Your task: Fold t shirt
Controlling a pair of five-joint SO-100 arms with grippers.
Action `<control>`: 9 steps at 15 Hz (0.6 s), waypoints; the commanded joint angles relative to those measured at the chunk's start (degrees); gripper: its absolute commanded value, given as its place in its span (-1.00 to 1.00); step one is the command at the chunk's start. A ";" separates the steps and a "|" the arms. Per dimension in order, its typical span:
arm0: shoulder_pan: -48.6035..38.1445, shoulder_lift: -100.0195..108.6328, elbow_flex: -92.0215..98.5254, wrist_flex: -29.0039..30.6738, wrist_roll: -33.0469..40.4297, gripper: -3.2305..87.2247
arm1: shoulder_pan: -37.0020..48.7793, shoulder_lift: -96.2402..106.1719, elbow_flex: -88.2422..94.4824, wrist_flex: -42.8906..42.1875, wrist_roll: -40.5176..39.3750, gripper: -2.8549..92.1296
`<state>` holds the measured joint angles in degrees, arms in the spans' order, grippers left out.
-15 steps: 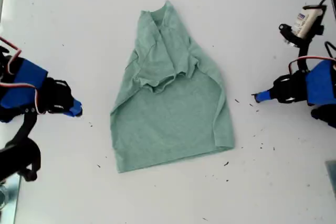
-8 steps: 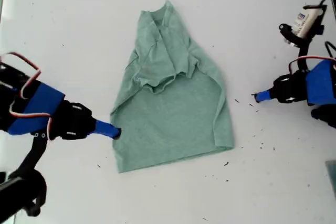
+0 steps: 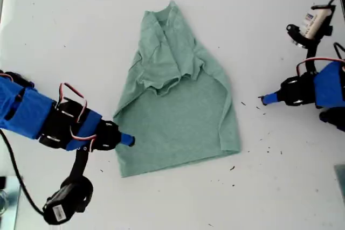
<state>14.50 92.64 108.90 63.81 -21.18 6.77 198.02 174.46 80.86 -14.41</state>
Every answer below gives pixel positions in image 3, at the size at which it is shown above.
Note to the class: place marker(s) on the green t-shirt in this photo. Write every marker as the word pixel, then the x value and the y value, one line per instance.
pixel 175 133

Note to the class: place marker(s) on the black camera stalk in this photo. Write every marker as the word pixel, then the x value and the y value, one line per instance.
pixel 312 57
pixel 79 165

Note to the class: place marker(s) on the steel post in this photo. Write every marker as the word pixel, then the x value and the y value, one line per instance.
pixel 12 205

